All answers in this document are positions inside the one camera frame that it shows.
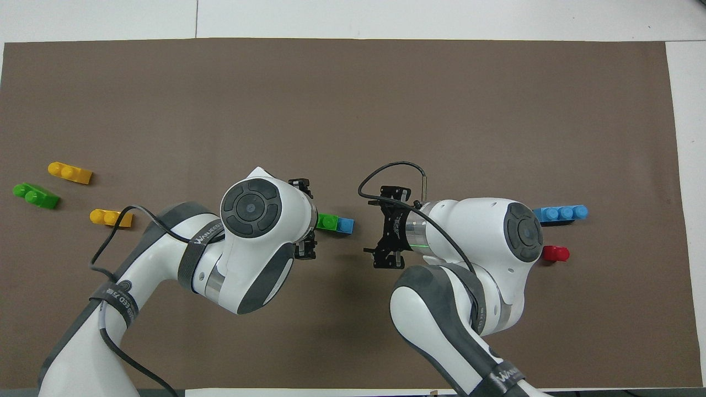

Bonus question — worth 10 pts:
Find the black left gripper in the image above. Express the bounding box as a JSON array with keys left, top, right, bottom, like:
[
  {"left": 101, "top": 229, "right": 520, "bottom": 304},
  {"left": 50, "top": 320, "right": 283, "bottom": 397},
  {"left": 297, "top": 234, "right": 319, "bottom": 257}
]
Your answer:
[{"left": 288, "top": 178, "right": 318, "bottom": 260}]

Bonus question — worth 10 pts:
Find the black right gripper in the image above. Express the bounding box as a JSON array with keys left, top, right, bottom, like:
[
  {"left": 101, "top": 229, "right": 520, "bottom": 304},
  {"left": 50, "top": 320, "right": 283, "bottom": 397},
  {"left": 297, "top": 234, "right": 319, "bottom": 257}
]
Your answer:
[{"left": 363, "top": 186, "right": 414, "bottom": 270}]

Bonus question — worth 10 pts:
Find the yellow two-stud toy block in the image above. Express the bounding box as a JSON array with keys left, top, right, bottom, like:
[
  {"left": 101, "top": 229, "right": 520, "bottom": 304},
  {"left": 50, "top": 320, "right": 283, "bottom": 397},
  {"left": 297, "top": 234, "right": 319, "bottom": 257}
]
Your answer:
[
  {"left": 47, "top": 162, "right": 93, "bottom": 185},
  {"left": 89, "top": 209, "right": 134, "bottom": 228}
]

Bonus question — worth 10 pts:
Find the brown table mat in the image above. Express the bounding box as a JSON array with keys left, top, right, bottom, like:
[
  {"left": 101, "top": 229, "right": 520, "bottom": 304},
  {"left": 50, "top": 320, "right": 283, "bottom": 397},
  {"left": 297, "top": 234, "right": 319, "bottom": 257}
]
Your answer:
[{"left": 0, "top": 37, "right": 704, "bottom": 389}]

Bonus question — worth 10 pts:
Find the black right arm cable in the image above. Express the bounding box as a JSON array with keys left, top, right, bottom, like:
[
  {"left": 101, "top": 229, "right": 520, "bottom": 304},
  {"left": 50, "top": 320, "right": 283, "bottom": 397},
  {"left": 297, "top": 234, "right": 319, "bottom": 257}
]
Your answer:
[{"left": 357, "top": 162, "right": 480, "bottom": 276}]

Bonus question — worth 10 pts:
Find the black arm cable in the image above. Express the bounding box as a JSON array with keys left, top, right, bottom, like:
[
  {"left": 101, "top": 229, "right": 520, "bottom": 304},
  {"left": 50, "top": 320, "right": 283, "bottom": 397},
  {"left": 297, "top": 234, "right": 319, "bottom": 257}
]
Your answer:
[
  {"left": 357, "top": 162, "right": 480, "bottom": 276},
  {"left": 90, "top": 205, "right": 221, "bottom": 397}
]

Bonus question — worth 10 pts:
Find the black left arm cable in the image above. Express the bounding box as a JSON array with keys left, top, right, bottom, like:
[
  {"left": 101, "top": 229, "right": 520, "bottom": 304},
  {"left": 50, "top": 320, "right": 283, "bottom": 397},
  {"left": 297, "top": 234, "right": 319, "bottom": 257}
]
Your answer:
[{"left": 90, "top": 205, "right": 221, "bottom": 397}]

